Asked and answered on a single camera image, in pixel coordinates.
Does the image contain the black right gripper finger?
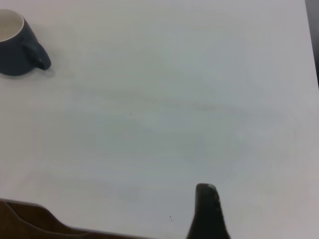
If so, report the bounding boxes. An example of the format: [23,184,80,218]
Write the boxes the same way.
[185,183,232,239]

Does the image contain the dark grey ceramic mug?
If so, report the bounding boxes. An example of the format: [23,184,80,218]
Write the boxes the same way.
[0,8,52,77]

